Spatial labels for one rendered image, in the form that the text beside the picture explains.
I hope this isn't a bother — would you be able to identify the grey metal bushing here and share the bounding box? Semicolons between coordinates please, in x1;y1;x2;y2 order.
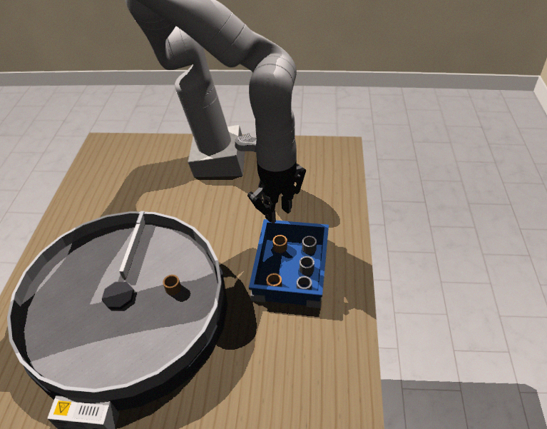
300;256;315;275
297;276;312;290
302;236;317;254

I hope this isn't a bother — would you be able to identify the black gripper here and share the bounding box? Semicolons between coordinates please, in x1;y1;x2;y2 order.
247;159;306;223

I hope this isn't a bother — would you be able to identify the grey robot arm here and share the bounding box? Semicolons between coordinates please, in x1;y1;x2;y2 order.
125;0;297;172

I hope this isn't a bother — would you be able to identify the bronze bushing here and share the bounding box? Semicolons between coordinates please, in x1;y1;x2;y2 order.
163;275;181;296
272;235;287;253
266;273;282;287

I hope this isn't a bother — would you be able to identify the blue crate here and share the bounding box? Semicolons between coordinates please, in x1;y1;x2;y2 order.
249;219;329;308

